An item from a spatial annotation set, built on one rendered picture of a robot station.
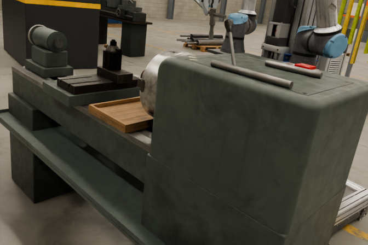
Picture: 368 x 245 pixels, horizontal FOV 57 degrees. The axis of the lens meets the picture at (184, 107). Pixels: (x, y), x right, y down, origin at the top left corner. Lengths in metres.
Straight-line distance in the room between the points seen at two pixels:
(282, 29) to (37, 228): 1.87
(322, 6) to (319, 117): 0.81
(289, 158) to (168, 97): 0.47
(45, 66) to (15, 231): 1.02
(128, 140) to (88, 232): 0.96
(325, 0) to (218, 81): 0.75
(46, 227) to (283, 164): 1.75
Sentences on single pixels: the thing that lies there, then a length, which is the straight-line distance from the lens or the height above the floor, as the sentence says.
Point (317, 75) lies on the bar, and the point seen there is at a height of 1.27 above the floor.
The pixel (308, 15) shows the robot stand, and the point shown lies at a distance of 2.02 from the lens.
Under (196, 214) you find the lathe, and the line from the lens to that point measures 1.23.
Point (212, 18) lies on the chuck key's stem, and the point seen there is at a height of 1.39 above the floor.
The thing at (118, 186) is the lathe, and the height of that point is 0.54.
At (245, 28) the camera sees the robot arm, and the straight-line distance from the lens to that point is 2.12.
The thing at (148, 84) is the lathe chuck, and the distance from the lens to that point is 1.37.
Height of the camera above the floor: 1.47
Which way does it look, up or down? 18 degrees down
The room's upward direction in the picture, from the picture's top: 7 degrees clockwise
